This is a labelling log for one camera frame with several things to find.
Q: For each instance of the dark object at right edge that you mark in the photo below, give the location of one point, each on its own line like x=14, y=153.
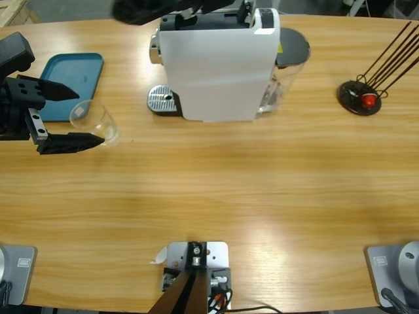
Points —
x=217, y=255

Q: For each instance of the grey coffee machine lever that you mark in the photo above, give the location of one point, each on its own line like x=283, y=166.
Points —
x=246, y=14

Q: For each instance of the white capsule coffee machine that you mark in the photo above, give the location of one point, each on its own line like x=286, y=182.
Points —
x=212, y=72

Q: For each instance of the dark camera post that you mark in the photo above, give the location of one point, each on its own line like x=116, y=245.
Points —
x=190, y=291

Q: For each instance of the black capsule holder with rods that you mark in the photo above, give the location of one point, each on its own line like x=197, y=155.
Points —
x=352, y=98

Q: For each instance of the clear water tank grey lid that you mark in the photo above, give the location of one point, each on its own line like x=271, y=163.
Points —
x=291, y=45

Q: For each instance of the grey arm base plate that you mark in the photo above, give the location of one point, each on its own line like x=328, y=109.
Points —
x=383, y=271
x=19, y=271

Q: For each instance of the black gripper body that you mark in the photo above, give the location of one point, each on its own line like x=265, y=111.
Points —
x=14, y=114
x=212, y=4

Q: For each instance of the white metal chair frame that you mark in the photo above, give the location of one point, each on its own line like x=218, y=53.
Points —
x=357, y=8

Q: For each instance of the teal plastic tray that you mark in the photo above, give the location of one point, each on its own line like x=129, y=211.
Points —
x=75, y=75

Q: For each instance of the red coffee capsule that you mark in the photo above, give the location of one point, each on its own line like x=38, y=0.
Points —
x=369, y=100

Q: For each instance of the wooden pallet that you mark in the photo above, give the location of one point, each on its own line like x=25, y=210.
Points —
x=13, y=11

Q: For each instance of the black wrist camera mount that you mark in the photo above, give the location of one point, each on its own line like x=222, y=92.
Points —
x=14, y=52

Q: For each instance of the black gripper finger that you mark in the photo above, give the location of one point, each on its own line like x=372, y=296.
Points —
x=36, y=90
x=72, y=142
x=140, y=11

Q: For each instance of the clear drinking glass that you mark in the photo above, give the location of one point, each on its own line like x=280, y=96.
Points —
x=95, y=117

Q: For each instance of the white tape piece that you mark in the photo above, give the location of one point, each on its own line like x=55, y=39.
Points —
x=160, y=255

